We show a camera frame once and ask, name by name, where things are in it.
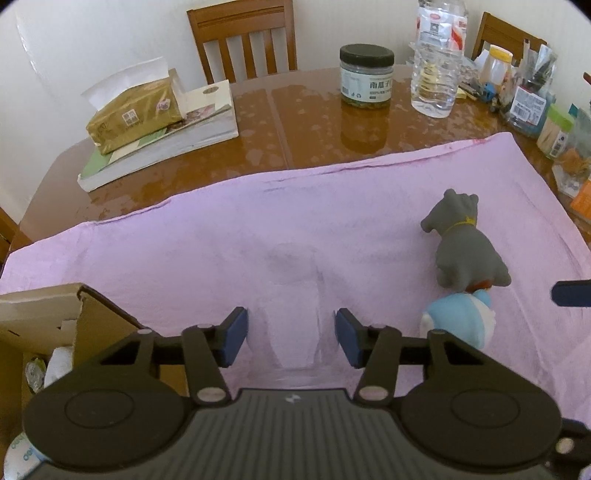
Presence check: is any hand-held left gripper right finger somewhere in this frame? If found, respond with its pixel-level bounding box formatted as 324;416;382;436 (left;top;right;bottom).
334;308;492;407

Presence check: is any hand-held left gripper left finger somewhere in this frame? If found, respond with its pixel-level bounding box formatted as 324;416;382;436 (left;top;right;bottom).
99;306;250;407

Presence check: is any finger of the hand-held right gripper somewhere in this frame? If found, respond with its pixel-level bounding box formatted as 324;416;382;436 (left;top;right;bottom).
547;418;591;472
551;279;591;306

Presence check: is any clear plastic cup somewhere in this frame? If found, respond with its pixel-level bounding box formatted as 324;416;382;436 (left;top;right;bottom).
249;240;338;384

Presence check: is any brown cardboard box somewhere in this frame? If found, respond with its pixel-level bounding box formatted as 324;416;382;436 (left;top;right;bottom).
0;284;153;444

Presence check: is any orange printed packet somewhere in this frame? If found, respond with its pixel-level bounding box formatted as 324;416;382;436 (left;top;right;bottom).
570;180;591;217

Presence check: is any pink cloth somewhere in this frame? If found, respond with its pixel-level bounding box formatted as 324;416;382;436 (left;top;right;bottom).
0;131;591;416

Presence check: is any light blue toy figure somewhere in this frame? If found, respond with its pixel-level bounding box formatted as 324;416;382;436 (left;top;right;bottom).
419;288;497;352

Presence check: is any grey animal toy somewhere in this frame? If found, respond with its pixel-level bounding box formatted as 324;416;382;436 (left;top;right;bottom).
421;188;512;294

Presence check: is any green lid container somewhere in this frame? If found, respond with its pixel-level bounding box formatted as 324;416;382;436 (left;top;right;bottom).
538;104;575;160

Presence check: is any white rolled glove blue stripe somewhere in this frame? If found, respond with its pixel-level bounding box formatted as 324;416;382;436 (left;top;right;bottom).
44;346;77;388

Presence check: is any clear pen container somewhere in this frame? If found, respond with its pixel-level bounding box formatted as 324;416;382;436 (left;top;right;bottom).
501;41;559;139

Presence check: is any thick white book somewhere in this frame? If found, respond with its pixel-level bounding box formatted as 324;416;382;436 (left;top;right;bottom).
78;79;239;192

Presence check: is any yellow lid bottle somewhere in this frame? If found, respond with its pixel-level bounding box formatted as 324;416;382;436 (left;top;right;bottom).
480;45;513;88

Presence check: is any brown tissue pack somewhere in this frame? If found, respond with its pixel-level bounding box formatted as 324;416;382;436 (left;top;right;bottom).
81;56;185;155

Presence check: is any black lid jar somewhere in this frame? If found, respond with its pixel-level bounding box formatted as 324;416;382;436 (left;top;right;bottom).
338;44;395;112

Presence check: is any clear water bottle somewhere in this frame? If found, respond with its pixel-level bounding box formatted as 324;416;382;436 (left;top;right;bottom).
411;0;469;118

